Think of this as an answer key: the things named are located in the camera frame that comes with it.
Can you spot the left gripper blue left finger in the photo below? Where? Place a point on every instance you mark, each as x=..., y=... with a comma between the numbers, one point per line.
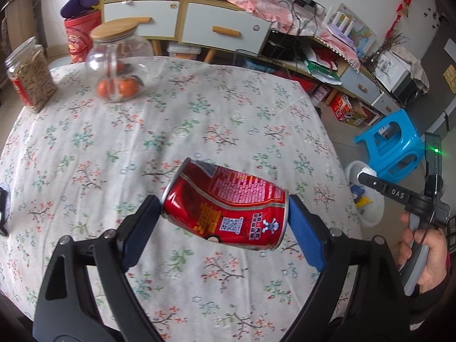
x=66, y=308

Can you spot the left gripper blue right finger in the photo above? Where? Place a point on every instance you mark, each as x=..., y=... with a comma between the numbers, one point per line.
x=358, y=292

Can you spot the yellow snack bag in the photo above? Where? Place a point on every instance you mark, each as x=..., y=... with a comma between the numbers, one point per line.
x=359, y=196

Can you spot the red drink can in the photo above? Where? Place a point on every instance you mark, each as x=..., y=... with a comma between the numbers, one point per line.
x=225, y=206

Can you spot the white trash basin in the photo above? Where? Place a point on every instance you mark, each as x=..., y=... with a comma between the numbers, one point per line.
x=371, y=214

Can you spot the right hand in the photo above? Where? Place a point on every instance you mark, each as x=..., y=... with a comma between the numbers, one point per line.
x=435, y=269

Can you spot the blue plastic stool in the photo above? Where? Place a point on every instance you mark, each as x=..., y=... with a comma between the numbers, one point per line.
x=394, y=147

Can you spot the long low white cabinet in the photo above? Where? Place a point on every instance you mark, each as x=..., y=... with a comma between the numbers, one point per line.
x=303, y=35

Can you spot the glass jar with nuts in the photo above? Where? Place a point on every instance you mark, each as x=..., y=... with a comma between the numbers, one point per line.
x=30, y=75

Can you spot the glass jar with oranges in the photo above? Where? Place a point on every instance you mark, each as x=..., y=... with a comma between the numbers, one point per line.
x=118, y=65

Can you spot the red bucket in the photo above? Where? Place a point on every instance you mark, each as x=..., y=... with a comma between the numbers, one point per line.
x=78, y=31

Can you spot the white drawer cabinet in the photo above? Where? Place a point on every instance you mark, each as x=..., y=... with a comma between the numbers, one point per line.
x=215, y=25

